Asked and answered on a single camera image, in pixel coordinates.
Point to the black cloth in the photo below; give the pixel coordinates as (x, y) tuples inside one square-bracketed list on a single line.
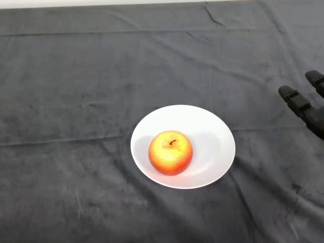
[(162, 63)]

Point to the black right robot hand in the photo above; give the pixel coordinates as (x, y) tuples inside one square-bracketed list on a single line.
[(301, 103)]

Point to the red yellow apple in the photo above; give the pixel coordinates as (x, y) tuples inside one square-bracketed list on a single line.
[(170, 153)]

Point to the white round plate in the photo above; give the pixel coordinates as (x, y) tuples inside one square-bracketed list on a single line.
[(210, 152)]

